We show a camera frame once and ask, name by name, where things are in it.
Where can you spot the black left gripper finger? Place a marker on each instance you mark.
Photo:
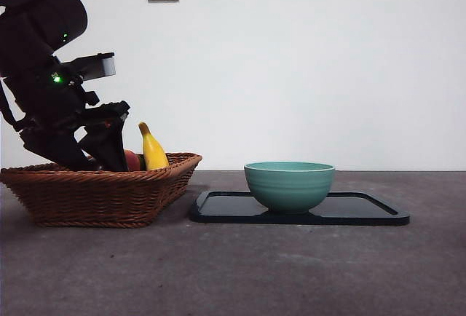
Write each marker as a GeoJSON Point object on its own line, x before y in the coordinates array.
{"type": "Point", "coordinates": [54, 148]}
{"type": "Point", "coordinates": [109, 148]}

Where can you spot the red orange peach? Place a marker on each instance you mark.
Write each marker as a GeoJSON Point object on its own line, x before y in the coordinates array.
{"type": "Point", "coordinates": [132, 161]}

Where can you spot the dark rectangular tray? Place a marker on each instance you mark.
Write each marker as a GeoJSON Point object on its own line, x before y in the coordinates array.
{"type": "Point", "coordinates": [225, 210]}

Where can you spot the yellow banana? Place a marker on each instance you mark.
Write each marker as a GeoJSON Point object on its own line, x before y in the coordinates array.
{"type": "Point", "coordinates": [154, 152]}

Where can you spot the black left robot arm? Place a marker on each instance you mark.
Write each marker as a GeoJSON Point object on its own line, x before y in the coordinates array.
{"type": "Point", "coordinates": [36, 57]}

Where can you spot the teal ribbed bowl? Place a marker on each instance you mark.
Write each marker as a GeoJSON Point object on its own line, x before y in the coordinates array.
{"type": "Point", "coordinates": [289, 188]}

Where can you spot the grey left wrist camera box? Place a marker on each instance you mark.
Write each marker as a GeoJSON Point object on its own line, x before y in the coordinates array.
{"type": "Point", "coordinates": [107, 66]}

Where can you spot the brown wicker basket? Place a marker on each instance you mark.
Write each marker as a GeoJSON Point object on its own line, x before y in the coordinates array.
{"type": "Point", "coordinates": [91, 199]}

